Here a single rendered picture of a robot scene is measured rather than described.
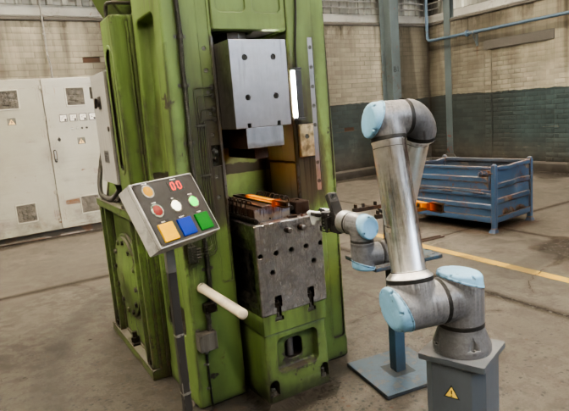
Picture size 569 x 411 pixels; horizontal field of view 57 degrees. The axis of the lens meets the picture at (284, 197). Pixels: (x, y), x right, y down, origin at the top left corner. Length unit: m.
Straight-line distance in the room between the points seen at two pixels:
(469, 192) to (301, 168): 3.43
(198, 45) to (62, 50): 5.90
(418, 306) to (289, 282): 1.03
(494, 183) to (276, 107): 3.63
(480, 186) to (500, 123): 5.01
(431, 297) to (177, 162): 1.32
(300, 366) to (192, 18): 1.76
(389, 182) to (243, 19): 1.29
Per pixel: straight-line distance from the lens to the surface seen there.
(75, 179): 7.65
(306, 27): 2.84
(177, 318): 2.33
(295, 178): 2.79
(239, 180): 2.98
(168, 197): 2.16
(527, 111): 10.49
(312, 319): 2.73
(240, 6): 2.67
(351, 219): 2.00
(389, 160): 1.69
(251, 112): 2.46
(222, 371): 2.80
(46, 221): 7.66
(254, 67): 2.49
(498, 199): 5.88
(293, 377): 2.79
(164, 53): 2.48
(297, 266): 2.60
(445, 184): 6.14
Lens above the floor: 1.43
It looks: 9 degrees down
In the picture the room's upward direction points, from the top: 5 degrees counter-clockwise
